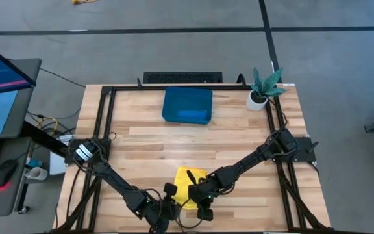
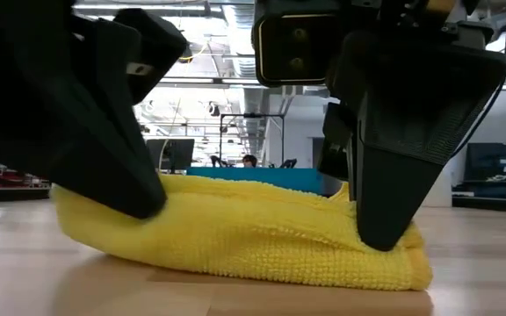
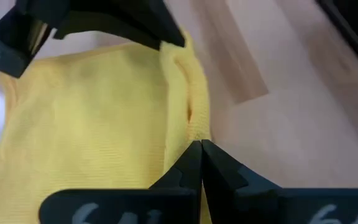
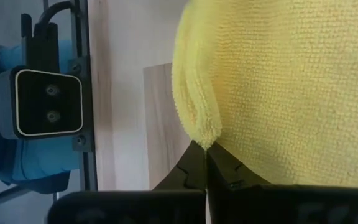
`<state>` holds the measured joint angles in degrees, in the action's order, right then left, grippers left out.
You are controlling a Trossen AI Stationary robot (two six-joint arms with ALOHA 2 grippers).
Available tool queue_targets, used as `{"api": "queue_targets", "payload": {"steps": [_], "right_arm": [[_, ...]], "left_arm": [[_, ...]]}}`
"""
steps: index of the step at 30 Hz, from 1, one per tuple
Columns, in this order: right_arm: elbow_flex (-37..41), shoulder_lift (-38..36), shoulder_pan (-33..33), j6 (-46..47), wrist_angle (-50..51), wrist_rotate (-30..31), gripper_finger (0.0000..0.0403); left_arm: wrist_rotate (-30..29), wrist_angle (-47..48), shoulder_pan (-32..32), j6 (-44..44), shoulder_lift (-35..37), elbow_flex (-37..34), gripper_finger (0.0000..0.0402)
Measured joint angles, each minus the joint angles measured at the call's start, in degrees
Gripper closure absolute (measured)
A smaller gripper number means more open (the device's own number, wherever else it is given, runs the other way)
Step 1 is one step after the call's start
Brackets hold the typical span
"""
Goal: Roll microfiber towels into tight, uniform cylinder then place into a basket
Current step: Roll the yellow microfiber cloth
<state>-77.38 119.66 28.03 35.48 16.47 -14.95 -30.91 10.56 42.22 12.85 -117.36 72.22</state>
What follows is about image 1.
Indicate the blue microfiber towel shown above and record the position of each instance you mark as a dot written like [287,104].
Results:
[191,114]

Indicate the blue plastic basket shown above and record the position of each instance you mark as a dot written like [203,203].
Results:
[187,100]

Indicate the white mug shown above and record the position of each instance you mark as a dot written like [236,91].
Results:
[37,174]

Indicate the teal plastic object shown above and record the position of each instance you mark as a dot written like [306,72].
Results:
[35,162]

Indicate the black floor vent grille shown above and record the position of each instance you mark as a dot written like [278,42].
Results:
[180,77]

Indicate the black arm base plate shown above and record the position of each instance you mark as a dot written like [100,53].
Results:
[106,144]
[305,152]

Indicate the black computer mouse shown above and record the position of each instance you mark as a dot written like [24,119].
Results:
[3,172]

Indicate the white box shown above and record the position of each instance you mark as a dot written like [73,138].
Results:
[55,165]

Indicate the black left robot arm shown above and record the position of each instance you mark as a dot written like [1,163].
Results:
[119,185]

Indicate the yellow microfiber towel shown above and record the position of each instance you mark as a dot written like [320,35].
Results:
[182,182]

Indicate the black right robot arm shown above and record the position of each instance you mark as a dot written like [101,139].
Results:
[248,162]

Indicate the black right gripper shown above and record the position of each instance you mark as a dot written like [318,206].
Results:
[201,193]

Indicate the black frame bracket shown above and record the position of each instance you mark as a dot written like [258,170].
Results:
[239,81]
[139,82]

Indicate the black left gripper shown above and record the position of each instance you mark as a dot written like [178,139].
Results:
[164,213]

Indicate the black aluminium table frame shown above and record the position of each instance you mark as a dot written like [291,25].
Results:
[132,88]

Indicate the black support beam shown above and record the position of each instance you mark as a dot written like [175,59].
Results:
[41,138]

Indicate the grey computer cart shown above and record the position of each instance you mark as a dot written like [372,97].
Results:
[24,107]

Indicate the green plant in white pot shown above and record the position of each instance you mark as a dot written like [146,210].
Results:
[256,102]

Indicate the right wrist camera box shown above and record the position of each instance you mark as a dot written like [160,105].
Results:
[205,214]

